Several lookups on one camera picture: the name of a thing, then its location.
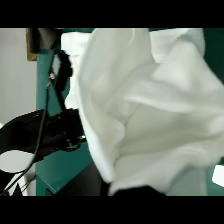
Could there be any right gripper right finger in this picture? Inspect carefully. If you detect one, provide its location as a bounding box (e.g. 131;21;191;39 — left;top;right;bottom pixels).
111;185;166;197

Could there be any black cable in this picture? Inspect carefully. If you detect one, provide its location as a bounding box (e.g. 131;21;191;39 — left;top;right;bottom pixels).
0;75;54;197

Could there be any white shirt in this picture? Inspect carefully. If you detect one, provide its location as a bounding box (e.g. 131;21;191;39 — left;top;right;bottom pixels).
61;28;224;197

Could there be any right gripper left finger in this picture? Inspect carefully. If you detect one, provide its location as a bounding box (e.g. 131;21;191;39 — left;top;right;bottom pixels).
54;161;110;197

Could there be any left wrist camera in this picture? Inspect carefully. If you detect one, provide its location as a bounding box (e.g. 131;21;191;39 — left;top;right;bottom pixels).
49;49;74;113

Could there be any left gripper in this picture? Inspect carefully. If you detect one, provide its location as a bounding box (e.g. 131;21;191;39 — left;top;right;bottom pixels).
45;107;88;153

